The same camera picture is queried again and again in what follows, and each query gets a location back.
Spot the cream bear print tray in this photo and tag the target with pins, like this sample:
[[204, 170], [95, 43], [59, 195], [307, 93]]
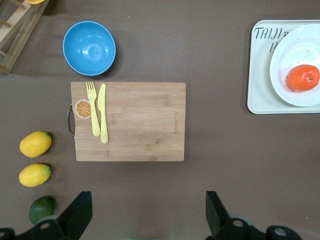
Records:
[[258, 82]]

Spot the wooden cup rack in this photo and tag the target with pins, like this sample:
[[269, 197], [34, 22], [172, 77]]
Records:
[[17, 40]]

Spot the yellow lemon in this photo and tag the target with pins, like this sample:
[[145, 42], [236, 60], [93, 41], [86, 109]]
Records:
[[35, 144], [35, 175]]

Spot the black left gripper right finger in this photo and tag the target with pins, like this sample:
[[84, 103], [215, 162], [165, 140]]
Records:
[[216, 215]]

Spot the dark green avocado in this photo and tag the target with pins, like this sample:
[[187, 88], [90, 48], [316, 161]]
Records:
[[41, 210]]

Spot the white round plate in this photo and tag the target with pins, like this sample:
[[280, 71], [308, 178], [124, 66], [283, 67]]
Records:
[[295, 50]]

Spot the wooden cutting board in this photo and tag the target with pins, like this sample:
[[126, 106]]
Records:
[[145, 122]]

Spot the yellow plastic fork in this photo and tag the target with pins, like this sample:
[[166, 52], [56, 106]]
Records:
[[94, 117]]

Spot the yellow cup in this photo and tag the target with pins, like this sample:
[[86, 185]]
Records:
[[36, 1]]

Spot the blue bowl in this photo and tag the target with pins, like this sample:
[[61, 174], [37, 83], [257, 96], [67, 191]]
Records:
[[89, 48]]

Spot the toy orange slice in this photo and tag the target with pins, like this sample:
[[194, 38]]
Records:
[[82, 109]]

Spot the yellow plastic knife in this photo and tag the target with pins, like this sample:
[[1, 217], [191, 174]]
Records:
[[103, 117]]

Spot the orange fruit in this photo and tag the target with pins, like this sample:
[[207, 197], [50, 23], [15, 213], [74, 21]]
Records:
[[302, 78]]

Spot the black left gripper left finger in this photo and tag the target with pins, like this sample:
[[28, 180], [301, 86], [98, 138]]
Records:
[[75, 215]]

